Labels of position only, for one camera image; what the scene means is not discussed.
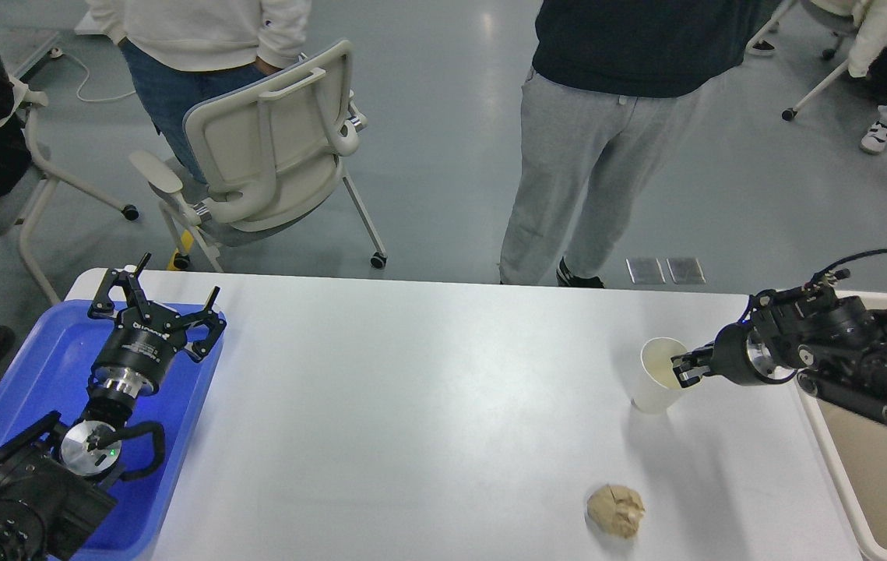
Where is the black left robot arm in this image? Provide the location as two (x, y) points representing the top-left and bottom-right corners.
(0, 266), (228, 560)

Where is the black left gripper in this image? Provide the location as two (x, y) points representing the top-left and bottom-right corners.
(87, 252), (227, 400)

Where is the crumpled brown paper ball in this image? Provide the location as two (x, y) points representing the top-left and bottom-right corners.
(586, 485), (646, 539)

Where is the right metal floor plate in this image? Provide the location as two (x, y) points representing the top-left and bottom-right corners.
(665, 258), (706, 285)

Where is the white paper cup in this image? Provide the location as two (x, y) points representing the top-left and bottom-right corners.
(629, 337), (692, 415)

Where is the person in white sweater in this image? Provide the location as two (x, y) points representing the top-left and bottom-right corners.
(90, 1), (312, 182)

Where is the person in grey sweatpants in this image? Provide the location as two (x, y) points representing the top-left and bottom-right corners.
(498, 1), (776, 288)

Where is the metal floor plate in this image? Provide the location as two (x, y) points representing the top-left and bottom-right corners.
(625, 258), (667, 285)
(665, 258), (706, 285)

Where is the white floor cable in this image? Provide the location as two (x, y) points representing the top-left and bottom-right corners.
(50, 47), (140, 104)

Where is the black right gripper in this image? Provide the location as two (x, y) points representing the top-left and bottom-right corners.
(671, 323), (796, 388)

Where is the white chair top right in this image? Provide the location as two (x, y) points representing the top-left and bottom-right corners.
(747, 0), (887, 124)

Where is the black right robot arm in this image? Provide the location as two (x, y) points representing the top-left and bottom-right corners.
(670, 249), (887, 427)

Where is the blue plastic tray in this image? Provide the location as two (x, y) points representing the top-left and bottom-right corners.
(0, 301), (224, 560)

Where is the beige office chair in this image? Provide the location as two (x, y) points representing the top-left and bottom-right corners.
(129, 39), (387, 271)

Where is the left metal floor plate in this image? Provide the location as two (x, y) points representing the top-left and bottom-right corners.
(625, 258), (667, 285)

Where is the beige plastic bin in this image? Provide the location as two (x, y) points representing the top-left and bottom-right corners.
(794, 290), (887, 561)

